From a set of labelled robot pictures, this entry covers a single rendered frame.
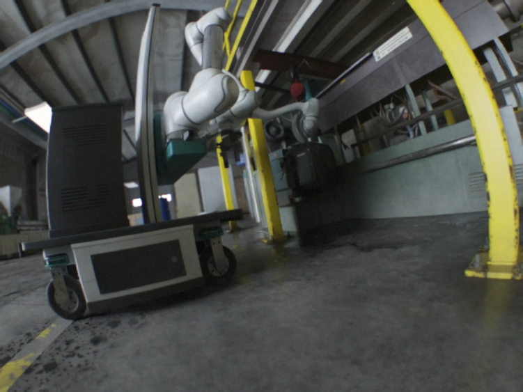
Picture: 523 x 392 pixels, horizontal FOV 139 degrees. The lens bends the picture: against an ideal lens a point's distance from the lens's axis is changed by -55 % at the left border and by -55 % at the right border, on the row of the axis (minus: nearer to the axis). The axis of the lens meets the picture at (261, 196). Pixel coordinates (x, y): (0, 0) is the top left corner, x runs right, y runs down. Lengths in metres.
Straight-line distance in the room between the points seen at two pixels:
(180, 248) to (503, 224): 1.04
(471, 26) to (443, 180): 1.15
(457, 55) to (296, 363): 0.88
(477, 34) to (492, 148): 1.23
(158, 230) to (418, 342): 0.80
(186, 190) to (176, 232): 7.01
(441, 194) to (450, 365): 1.43
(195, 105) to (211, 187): 6.96
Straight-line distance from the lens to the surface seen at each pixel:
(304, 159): 2.08
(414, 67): 1.93
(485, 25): 1.86
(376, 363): 0.44
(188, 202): 7.75
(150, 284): 0.81
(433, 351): 0.46
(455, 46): 0.79
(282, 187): 2.29
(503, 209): 0.72
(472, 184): 1.64
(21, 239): 7.89
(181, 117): 0.94
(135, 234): 0.78
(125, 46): 7.38
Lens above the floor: 0.31
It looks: 3 degrees up
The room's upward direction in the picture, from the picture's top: 10 degrees counter-clockwise
